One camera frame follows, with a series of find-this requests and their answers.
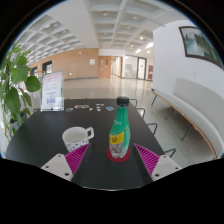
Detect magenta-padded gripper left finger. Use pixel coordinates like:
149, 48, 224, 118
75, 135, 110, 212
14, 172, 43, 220
40, 143, 93, 186

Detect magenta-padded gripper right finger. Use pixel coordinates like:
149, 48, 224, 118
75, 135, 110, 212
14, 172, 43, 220
133, 143, 183, 186

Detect green plastic drink bottle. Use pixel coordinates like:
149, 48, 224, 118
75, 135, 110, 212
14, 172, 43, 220
108, 96, 132, 159

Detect white polka-dot mug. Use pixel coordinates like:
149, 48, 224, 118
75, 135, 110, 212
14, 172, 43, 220
61, 126, 95, 153

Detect flat round red coaster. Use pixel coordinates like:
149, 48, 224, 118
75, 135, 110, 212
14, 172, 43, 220
106, 147, 132, 163

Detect long white bench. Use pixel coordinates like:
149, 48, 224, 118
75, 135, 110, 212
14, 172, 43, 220
150, 77, 224, 159

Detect clear acrylic sign stand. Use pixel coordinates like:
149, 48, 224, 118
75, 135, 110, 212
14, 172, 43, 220
40, 70, 65, 112

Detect potted green leafy plant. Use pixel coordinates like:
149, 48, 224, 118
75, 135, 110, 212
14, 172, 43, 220
0, 43, 43, 141

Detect framed landscape painting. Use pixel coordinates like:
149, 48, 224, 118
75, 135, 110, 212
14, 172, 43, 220
178, 25, 224, 71

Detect recessed ceiling lights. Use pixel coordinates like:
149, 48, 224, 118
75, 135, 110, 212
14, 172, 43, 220
43, 11, 156, 56

